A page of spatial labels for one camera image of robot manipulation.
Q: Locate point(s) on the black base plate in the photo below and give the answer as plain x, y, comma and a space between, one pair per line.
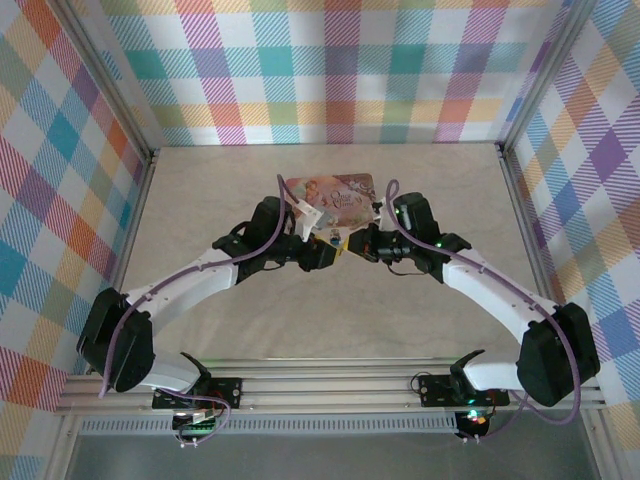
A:
435, 390
232, 390

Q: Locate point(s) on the aluminium frame post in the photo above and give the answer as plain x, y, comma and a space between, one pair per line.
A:
602, 450
60, 450
105, 75
542, 75

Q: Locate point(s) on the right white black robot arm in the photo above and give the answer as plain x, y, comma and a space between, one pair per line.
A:
500, 305

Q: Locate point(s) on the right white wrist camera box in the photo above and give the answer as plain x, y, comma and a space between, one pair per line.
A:
384, 215

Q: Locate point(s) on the thin aluminium cross rail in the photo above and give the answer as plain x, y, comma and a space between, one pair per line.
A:
325, 364

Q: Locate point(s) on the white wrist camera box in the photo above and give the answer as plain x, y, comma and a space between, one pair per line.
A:
384, 215
307, 217

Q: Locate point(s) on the plaid backdrop panel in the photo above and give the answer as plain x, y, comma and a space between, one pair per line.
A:
40, 200
320, 60
600, 200

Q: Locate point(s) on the small blue padlock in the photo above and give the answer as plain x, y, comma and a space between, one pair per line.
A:
334, 236

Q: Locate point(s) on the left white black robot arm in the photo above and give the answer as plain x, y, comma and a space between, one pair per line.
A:
175, 295

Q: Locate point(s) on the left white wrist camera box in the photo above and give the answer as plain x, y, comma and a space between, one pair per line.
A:
307, 217

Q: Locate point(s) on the wide aluminium cross rail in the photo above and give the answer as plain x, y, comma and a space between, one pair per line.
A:
325, 392

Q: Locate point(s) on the pink illustrated tin box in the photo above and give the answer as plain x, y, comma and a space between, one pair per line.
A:
345, 195

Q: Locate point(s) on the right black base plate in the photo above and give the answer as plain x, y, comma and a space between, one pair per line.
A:
435, 390

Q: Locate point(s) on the aluminium side rail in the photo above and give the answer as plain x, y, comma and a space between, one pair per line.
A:
137, 210
520, 200

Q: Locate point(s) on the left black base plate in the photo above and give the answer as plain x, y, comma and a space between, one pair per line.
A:
232, 390

